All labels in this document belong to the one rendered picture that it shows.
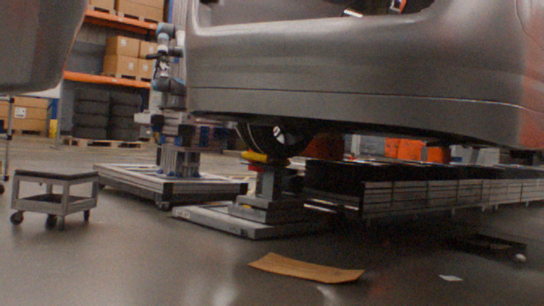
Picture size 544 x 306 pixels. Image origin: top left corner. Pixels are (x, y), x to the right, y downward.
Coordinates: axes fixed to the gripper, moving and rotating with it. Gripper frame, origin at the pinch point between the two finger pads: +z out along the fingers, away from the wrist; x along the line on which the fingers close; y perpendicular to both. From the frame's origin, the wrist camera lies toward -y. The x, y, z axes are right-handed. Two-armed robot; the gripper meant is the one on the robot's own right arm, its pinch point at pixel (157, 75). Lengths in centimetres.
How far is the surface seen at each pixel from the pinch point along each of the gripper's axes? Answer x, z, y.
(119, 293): -78, 171, -47
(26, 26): -223, 170, -129
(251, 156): -14, 48, 69
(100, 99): 605, -358, 179
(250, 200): -9, 79, 72
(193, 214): 26, 83, 49
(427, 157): 4, -28, 308
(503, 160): 200, -262, 860
